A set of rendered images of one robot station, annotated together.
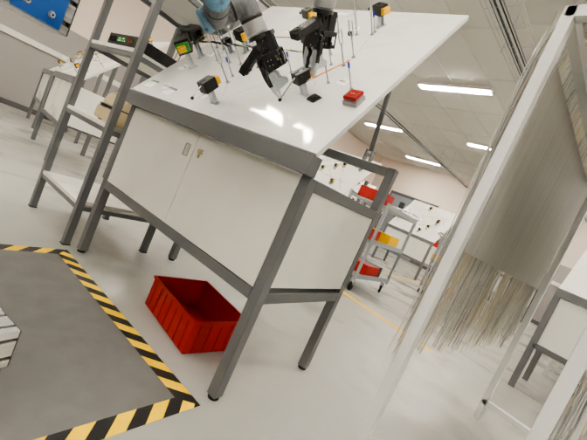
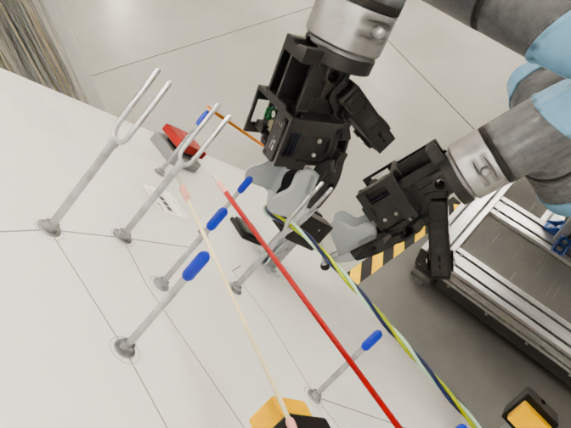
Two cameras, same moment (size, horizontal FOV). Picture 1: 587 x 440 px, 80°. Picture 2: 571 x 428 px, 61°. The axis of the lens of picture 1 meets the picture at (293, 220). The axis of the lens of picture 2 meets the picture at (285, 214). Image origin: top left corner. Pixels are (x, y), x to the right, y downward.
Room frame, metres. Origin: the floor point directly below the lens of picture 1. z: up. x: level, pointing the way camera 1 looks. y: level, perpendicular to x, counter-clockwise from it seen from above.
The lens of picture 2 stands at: (1.61, 0.27, 1.63)
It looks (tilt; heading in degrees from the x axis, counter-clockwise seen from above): 57 degrees down; 198
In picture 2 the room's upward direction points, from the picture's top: straight up
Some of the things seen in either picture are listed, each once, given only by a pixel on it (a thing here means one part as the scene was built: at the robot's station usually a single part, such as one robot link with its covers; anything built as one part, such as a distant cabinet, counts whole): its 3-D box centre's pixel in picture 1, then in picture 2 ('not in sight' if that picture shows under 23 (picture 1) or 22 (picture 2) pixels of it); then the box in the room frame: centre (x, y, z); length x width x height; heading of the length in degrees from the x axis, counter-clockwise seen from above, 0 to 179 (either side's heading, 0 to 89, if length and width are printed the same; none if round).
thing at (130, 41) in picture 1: (149, 57); not in sight; (2.03, 1.12, 1.09); 0.35 x 0.33 x 0.07; 55
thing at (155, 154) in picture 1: (150, 160); not in sight; (1.59, 0.71, 0.60); 0.55 x 0.02 x 0.39; 55
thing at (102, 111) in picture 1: (133, 114); not in sight; (2.01, 1.08, 0.76); 0.30 x 0.21 x 0.20; 149
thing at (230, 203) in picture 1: (224, 202); not in sight; (1.27, 0.26, 0.60); 0.55 x 0.03 x 0.39; 55
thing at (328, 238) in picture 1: (233, 195); not in sight; (1.68, 0.31, 0.60); 1.17 x 0.58 x 0.40; 55
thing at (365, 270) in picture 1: (371, 241); not in sight; (4.11, -0.94, 0.54); 0.99 x 0.50 x 1.08; 141
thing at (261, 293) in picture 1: (217, 232); not in sight; (1.67, 0.31, 0.40); 1.18 x 0.60 x 0.80; 55
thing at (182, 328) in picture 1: (196, 312); not in sight; (1.51, 0.23, 0.07); 0.39 x 0.29 x 0.14; 48
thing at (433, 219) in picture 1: (415, 237); not in sight; (7.95, -2.66, 0.83); 1.18 x 0.72 x 1.65; 45
